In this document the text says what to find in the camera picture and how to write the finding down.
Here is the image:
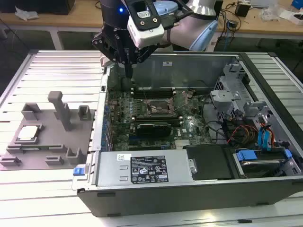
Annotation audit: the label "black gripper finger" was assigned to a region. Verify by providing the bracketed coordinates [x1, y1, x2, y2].
[129, 44, 158, 78]
[91, 33, 130, 78]

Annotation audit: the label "wire locking lever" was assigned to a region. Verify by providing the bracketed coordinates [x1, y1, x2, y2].
[141, 82, 149, 105]

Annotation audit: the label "metal socket cover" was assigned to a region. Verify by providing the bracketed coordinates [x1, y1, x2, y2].
[170, 91, 189, 112]

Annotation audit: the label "silver CPU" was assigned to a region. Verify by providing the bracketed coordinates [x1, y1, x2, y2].
[18, 126, 38, 141]

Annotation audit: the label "CPU socket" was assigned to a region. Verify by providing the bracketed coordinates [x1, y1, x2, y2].
[146, 98, 173, 117]

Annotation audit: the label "wooden desk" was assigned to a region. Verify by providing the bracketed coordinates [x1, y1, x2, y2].
[0, 0, 303, 50]

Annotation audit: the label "black RAM stick white label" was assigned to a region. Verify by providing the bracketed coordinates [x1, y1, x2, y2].
[131, 85, 176, 93]

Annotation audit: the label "green motherboard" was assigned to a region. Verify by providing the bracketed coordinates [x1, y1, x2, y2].
[105, 88, 213, 152]

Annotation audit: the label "large black box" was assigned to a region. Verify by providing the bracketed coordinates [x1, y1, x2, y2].
[0, 0, 76, 15]

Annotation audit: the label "black graphics card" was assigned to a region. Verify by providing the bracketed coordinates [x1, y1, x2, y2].
[136, 122, 172, 138]

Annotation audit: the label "crumpled white paper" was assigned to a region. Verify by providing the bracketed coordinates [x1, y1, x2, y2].
[14, 6, 40, 21]

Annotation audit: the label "silver drive cage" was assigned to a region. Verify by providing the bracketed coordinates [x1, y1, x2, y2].
[209, 61, 252, 123]

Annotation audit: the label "silver chipset heatsink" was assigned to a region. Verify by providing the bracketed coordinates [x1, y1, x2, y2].
[174, 139, 190, 150]

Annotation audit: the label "small black box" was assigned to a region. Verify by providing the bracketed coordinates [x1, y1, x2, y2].
[235, 2, 251, 17]

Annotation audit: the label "grey parts rack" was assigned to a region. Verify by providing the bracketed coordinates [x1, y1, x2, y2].
[0, 91, 95, 171]

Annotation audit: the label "grey power supply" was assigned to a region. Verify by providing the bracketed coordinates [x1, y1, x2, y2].
[96, 150, 194, 188]

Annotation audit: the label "flat grey device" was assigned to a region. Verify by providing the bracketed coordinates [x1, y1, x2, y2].
[250, 0, 278, 7]

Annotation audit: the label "clear plastic bag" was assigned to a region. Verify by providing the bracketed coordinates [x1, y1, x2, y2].
[259, 4, 281, 22]

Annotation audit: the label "blue disk carrier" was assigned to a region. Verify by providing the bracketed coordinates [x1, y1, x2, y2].
[233, 148, 293, 164]

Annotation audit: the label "open black PC case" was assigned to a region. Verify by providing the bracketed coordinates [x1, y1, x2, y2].
[71, 51, 303, 218]

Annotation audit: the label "white cardboard box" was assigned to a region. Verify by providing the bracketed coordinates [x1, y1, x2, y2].
[279, 9, 303, 26]

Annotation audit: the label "silver hard disk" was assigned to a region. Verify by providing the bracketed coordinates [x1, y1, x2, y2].
[240, 158, 284, 178]

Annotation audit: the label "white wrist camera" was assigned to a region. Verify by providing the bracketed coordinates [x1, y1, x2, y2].
[127, 0, 165, 49]

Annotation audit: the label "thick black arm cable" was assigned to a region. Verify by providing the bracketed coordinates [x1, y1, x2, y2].
[163, 0, 195, 30]

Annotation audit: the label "blue hanging cable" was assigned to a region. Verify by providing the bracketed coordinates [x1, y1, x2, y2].
[223, 30, 230, 52]

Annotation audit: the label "black wire bundle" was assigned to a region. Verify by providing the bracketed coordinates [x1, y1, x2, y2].
[205, 93, 229, 145]

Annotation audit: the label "red yellow wire bundle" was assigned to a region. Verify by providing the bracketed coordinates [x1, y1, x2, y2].
[227, 124, 259, 145]

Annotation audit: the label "blue flat wires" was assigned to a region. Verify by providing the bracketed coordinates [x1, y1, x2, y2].
[257, 124, 276, 152]

